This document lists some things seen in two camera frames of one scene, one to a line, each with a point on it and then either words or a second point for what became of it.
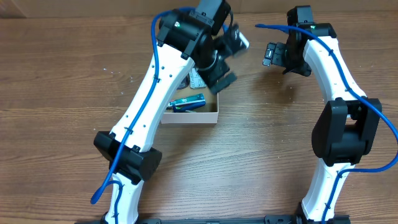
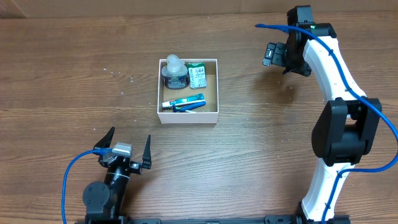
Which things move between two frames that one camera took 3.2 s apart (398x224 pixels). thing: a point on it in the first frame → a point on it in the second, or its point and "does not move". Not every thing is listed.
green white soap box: x=196 y=80 does not move
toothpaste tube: x=196 y=98 does not move
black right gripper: x=303 y=67 does not move
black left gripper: x=209 y=74 → x=137 y=166
